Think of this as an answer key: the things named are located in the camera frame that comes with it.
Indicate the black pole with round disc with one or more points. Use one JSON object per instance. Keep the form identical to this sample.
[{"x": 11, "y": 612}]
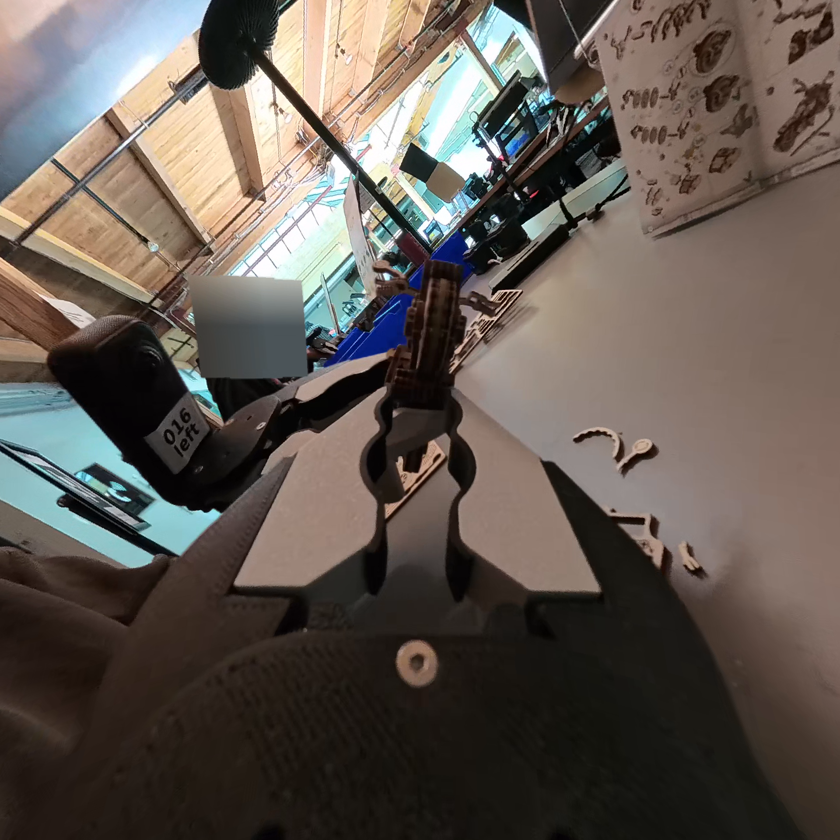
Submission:
[{"x": 236, "y": 39}]

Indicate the assembly instruction booklet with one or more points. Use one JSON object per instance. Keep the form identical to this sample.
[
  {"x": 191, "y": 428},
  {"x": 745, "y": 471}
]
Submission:
[{"x": 689, "y": 98}]

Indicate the blue plastic bin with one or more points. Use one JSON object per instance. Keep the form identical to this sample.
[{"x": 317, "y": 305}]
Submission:
[
  {"x": 446, "y": 253},
  {"x": 367, "y": 334}
]

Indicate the grey desk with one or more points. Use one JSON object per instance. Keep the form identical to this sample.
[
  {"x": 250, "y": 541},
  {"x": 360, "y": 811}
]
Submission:
[{"x": 656, "y": 361}]

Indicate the curved toothed wooden piece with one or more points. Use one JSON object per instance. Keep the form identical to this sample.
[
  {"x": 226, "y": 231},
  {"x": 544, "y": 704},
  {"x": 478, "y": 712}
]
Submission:
[{"x": 597, "y": 432}]

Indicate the round-headed wooden piece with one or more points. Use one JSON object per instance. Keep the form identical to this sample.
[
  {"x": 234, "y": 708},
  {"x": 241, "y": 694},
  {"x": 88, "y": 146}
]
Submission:
[{"x": 642, "y": 447}]

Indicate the small wooden grid cutout piece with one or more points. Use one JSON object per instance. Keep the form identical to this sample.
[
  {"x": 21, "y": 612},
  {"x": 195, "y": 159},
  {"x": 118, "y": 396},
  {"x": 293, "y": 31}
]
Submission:
[{"x": 656, "y": 551}]

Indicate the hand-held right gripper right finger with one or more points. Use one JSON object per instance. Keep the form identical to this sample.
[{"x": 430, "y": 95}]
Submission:
[{"x": 525, "y": 525}]

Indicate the beige printed board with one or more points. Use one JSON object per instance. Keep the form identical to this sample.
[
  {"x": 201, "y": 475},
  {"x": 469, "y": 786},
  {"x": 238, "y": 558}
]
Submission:
[{"x": 358, "y": 223}]

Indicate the wooden beam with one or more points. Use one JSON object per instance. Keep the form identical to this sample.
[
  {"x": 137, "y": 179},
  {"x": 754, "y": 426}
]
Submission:
[{"x": 33, "y": 308}]

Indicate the wooden motorcycle model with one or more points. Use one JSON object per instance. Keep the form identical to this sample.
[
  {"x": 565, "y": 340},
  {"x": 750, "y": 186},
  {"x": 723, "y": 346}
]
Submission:
[{"x": 433, "y": 328}]

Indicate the black flat device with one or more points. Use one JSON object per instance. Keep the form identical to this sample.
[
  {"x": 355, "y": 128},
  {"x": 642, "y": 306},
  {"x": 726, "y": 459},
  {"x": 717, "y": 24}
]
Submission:
[{"x": 525, "y": 262}]

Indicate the small wooden link piece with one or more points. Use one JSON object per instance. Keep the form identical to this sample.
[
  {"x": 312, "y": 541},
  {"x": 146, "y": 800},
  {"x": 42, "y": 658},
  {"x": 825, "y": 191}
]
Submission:
[{"x": 688, "y": 558}]

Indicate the person's dark brown clothing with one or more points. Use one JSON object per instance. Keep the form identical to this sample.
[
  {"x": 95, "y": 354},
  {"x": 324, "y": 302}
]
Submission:
[{"x": 52, "y": 623}]

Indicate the black monitor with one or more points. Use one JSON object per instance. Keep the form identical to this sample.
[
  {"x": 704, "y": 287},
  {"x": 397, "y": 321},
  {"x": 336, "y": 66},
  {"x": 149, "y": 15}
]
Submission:
[{"x": 558, "y": 39}]

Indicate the framed marker sign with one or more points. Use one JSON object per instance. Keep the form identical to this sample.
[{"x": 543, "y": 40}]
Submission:
[{"x": 111, "y": 499}]

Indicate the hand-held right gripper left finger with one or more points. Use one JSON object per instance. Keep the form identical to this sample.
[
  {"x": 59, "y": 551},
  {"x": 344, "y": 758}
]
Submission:
[{"x": 315, "y": 518}]

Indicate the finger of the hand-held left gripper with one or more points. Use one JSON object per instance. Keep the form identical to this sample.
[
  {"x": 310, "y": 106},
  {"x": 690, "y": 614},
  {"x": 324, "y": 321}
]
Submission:
[
  {"x": 315, "y": 434},
  {"x": 348, "y": 384}
]

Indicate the group of wooden part sheets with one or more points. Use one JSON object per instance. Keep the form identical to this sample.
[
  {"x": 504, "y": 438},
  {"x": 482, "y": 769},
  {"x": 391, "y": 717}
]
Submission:
[{"x": 499, "y": 305}]

